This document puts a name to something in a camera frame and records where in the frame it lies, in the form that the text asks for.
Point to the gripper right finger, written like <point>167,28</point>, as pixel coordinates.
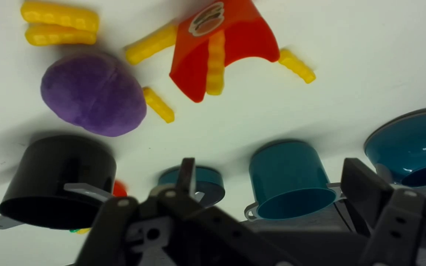
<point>398,221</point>

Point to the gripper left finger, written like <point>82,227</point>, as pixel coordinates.
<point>113,229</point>

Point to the orange toy fries container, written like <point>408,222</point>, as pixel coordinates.
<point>250,33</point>

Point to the yellow green toy piece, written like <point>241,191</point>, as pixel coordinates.
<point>80,231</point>

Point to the red toy piece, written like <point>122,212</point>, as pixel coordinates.
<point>119,189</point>

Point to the teal toy bowl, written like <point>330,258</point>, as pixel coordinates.
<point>409,147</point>

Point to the black toy pot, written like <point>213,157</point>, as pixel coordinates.
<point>57,173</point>

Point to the teal toy pot lid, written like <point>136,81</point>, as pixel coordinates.
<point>209,183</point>

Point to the teal toy pot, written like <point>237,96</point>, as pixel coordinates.
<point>287,177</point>

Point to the yellow toy fry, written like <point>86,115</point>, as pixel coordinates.
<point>158,104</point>
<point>150,44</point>
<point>296,65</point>
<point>216,62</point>
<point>59,15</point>
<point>59,36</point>

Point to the purple plush toy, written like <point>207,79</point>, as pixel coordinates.
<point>93,94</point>

